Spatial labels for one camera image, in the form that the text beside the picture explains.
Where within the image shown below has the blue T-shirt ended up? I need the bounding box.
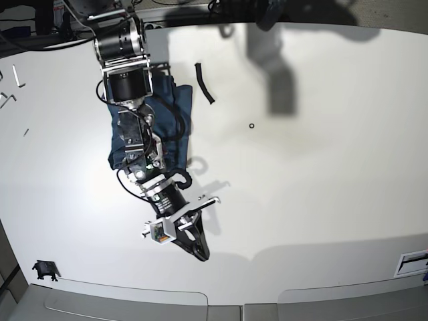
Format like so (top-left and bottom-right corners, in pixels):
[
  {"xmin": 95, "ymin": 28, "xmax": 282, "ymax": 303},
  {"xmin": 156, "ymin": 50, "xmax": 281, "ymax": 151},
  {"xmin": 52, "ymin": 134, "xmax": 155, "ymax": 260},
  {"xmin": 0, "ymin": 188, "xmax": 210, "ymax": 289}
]
[{"xmin": 106, "ymin": 75, "xmax": 194, "ymax": 170}]

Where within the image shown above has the black plastic clip part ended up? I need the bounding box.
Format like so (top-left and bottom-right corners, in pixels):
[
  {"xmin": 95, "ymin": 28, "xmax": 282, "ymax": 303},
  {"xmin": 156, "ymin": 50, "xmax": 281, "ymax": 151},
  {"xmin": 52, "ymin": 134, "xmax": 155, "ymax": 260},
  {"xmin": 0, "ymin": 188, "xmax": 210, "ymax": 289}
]
[{"xmin": 32, "ymin": 260, "xmax": 61, "ymax": 282}]

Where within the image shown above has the silver hex key pair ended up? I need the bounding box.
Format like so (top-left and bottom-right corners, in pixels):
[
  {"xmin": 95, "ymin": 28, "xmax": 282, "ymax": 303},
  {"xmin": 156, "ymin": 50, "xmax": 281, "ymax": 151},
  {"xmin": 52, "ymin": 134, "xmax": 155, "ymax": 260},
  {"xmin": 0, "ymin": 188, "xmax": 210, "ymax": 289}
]
[{"xmin": 0, "ymin": 92, "xmax": 17, "ymax": 109}]

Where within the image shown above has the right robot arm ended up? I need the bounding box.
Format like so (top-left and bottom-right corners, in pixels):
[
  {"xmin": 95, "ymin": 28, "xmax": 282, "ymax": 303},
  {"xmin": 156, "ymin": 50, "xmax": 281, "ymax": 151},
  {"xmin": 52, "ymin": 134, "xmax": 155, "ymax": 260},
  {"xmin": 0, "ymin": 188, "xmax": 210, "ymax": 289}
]
[{"xmin": 64, "ymin": 1, "xmax": 216, "ymax": 261}]

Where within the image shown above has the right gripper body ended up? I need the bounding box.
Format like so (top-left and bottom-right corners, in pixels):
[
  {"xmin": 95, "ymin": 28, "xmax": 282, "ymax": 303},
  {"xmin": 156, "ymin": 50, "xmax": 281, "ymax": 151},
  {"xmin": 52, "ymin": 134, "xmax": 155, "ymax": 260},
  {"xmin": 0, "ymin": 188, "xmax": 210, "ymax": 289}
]
[{"xmin": 148, "ymin": 184, "xmax": 187, "ymax": 218}]

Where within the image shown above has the long silver hex key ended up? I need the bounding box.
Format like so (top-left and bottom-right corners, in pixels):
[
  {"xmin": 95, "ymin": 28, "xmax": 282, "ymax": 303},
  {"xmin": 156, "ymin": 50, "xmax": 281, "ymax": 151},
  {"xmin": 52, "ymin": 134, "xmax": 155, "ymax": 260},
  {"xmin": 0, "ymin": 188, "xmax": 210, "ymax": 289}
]
[{"xmin": 12, "ymin": 65, "xmax": 26, "ymax": 88}]

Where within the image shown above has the blue box in background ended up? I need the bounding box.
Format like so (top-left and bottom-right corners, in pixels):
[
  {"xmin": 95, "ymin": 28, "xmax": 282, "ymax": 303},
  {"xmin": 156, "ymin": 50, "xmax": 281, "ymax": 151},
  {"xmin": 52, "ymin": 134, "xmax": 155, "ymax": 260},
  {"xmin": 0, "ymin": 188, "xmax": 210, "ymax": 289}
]
[{"xmin": 1, "ymin": 26, "xmax": 31, "ymax": 39}]

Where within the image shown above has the right grey chair back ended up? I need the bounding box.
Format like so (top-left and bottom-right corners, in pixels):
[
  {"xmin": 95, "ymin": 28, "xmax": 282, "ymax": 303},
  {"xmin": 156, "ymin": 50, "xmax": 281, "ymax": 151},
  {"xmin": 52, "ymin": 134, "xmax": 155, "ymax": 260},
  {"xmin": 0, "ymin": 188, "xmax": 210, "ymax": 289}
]
[{"xmin": 242, "ymin": 276, "xmax": 427, "ymax": 320}]

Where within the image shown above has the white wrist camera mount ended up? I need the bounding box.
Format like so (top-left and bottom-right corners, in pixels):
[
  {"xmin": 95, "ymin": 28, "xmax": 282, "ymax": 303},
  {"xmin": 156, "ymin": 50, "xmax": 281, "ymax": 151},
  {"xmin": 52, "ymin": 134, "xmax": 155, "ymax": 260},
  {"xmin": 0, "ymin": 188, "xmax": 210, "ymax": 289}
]
[{"xmin": 140, "ymin": 196, "xmax": 222, "ymax": 247}]

